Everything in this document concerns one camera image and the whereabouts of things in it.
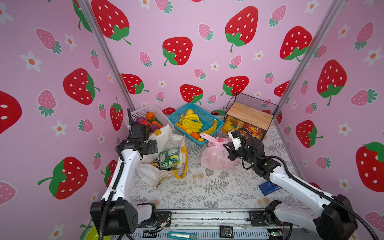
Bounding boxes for pink plastic grocery bag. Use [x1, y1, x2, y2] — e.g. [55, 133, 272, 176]
[201, 134, 240, 170]

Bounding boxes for green snack packet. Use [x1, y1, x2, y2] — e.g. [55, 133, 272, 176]
[159, 147, 181, 170]

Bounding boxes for white canvas tote bag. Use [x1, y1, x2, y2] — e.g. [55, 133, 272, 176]
[136, 125, 189, 189]

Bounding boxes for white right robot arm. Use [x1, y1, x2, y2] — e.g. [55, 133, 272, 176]
[224, 132, 379, 240]

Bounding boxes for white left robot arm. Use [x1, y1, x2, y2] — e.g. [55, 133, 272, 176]
[90, 124, 158, 240]

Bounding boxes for red toy tomato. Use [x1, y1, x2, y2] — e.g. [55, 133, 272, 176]
[140, 120, 151, 127]

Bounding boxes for purple toy onion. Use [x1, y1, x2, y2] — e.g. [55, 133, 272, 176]
[135, 117, 146, 124]
[150, 125, 160, 132]

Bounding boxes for orange toy pepper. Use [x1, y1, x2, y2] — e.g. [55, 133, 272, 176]
[146, 112, 156, 122]

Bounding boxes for white plastic basket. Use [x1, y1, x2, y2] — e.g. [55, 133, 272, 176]
[131, 104, 174, 130]

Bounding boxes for yellow snack packets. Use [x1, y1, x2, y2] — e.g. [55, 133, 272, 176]
[222, 116, 266, 141]

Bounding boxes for blue box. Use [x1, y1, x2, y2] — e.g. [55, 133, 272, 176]
[259, 181, 281, 196]

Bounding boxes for orange toy papaya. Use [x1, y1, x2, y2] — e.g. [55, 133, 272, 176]
[175, 123, 186, 132]

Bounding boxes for yellow toy banana pair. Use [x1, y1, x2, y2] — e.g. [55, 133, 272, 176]
[200, 120, 219, 136]

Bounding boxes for teal plastic basket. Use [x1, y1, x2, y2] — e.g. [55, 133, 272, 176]
[168, 103, 224, 147]

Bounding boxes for yellow toy banana bunch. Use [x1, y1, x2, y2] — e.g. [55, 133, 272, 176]
[179, 114, 204, 133]

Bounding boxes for toy orange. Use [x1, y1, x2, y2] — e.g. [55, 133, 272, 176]
[190, 132, 200, 140]

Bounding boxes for floral table mat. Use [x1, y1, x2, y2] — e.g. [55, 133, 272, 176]
[115, 115, 314, 210]

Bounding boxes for small black circuit board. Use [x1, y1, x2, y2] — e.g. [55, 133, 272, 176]
[220, 226, 234, 239]

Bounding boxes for teal utility knife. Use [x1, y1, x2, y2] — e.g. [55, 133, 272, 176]
[167, 232, 198, 240]

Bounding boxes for green bowl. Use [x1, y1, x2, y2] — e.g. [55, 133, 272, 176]
[80, 225, 99, 240]

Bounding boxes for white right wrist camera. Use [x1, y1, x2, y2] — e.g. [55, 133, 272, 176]
[228, 130, 242, 151]

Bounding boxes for black wire wooden shelf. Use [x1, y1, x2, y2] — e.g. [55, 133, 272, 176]
[224, 93, 279, 140]

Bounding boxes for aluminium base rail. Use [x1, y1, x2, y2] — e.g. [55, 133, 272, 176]
[88, 208, 340, 240]

